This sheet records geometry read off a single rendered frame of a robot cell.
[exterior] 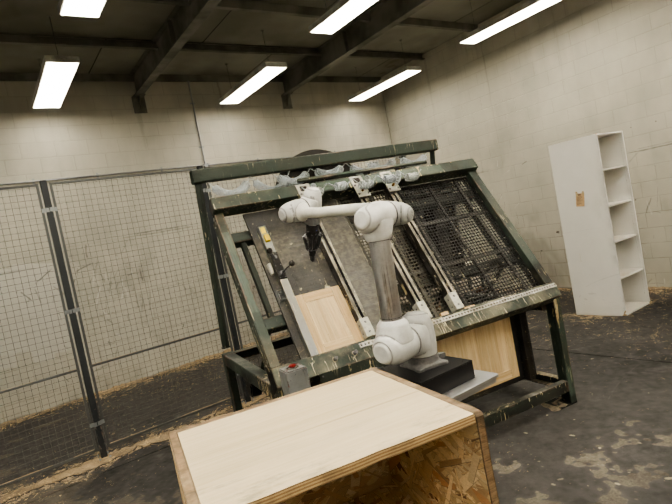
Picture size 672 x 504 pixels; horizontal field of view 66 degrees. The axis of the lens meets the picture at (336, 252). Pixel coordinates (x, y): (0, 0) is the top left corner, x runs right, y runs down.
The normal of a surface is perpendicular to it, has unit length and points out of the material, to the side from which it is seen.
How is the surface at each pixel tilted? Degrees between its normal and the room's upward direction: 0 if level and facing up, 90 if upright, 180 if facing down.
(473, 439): 90
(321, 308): 57
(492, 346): 90
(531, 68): 90
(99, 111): 90
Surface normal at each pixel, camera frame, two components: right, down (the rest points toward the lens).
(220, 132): 0.57, -0.07
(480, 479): -0.90, 0.19
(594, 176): -0.80, 0.18
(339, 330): 0.25, -0.56
